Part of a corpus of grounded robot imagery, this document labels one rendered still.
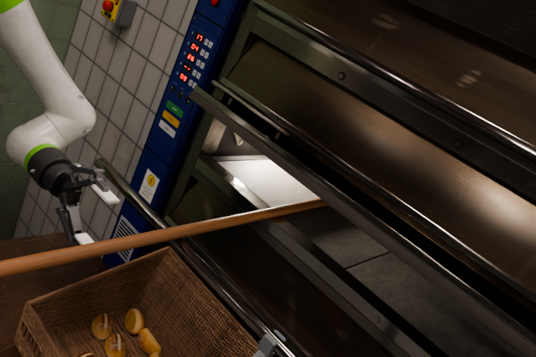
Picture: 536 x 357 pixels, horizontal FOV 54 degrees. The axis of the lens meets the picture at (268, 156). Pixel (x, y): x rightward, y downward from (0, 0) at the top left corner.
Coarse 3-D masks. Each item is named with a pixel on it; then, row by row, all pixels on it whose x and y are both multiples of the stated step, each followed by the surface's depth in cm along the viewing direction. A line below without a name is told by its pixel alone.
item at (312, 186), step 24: (192, 96) 154; (264, 144) 138; (288, 168) 133; (312, 168) 144; (360, 216) 121; (384, 216) 137; (384, 240) 117; (408, 264) 113; (456, 288) 107; (480, 288) 120; (480, 312) 104; (504, 336) 102
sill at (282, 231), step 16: (208, 160) 175; (208, 176) 171; (224, 176) 169; (224, 192) 167; (240, 192) 163; (256, 208) 159; (272, 224) 155; (288, 224) 157; (288, 240) 152; (304, 240) 152; (304, 256) 148; (320, 256) 148; (320, 272) 145; (336, 272) 143; (336, 288) 142; (352, 288) 139; (352, 304) 139; (368, 304) 136; (384, 304) 138; (384, 320) 133; (400, 320) 134; (400, 336) 131; (416, 336) 131; (416, 352) 128; (432, 352) 127
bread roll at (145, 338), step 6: (144, 330) 170; (138, 336) 169; (144, 336) 167; (150, 336) 167; (138, 342) 168; (144, 342) 166; (150, 342) 166; (156, 342) 167; (144, 348) 166; (150, 348) 166; (156, 348) 166; (150, 354) 166
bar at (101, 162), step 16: (96, 160) 146; (112, 176) 142; (128, 192) 137; (144, 208) 134; (160, 224) 130; (176, 240) 126; (192, 256) 123; (208, 272) 120; (224, 288) 117; (240, 304) 114; (256, 320) 112; (272, 336) 109; (256, 352) 109; (272, 352) 108; (288, 352) 107
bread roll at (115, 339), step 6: (108, 336) 164; (114, 336) 162; (120, 336) 163; (108, 342) 161; (114, 342) 161; (120, 342) 161; (108, 348) 160; (114, 348) 159; (120, 348) 160; (126, 348) 163; (108, 354) 159; (114, 354) 159; (120, 354) 159
